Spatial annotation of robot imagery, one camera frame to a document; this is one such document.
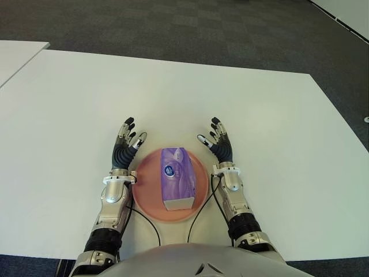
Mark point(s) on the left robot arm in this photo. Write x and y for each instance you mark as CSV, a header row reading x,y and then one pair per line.
x,y
111,207

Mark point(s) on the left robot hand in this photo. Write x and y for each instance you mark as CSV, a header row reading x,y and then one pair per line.
x,y
121,155

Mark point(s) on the purple tissue paper pack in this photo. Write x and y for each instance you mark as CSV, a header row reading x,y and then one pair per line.
x,y
176,179

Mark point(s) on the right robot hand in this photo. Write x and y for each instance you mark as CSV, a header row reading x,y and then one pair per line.
x,y
223,151

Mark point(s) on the white side table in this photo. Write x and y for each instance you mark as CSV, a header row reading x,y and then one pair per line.
x,y
17,57

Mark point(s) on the pink round plate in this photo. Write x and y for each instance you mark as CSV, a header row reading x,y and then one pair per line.
x,y
147,187

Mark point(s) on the silver robot torso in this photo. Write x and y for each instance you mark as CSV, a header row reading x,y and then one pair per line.
x,y
199,261

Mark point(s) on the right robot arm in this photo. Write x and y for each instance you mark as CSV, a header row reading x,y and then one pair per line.
x,y
239,205

